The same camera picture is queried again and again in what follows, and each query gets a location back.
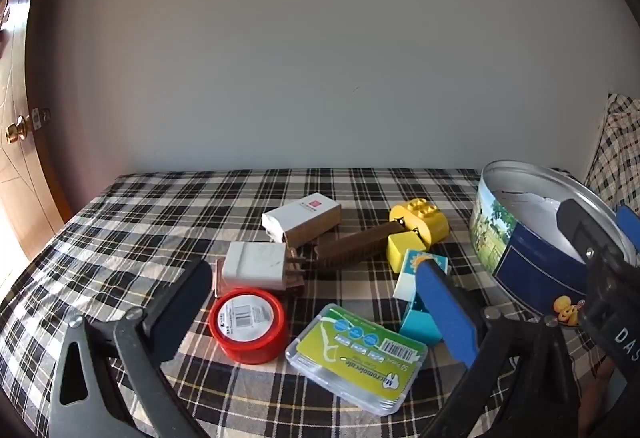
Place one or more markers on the large yellow toy brick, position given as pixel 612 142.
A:
pixel 425 223

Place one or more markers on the person's right hand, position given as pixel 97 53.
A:
pixel 602 398

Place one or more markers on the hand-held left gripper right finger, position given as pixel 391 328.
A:
pixel 445 313

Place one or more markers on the black white plaid bedsheet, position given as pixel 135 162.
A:
pixel 150 218

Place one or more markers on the brown stick bar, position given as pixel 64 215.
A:
pixel 350 245

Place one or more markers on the round metal tin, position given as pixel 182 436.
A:
pixel 530 268

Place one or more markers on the small yellow cube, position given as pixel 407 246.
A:
pixel 400 250

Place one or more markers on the brown wooden door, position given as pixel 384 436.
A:
pixel 25 198

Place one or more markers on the white cardboard box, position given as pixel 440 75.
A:
pixel 300 213

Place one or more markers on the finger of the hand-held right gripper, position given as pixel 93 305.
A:
pixel 631 228
pixel 582 230

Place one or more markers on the white power adapter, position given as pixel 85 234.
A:
pixel 250 265

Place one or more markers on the green floss pick box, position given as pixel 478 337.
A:
pixel 350 363

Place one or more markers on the plaid pillow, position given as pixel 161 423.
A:
pixel 620 143

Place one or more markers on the brass door knob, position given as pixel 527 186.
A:
pixel 17 131

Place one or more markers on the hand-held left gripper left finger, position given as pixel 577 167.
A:
pixel 172 318

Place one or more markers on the white sun print toy brick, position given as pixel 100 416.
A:
pixel 407 280

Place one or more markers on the red tape roll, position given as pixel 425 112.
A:
pixel 245 318

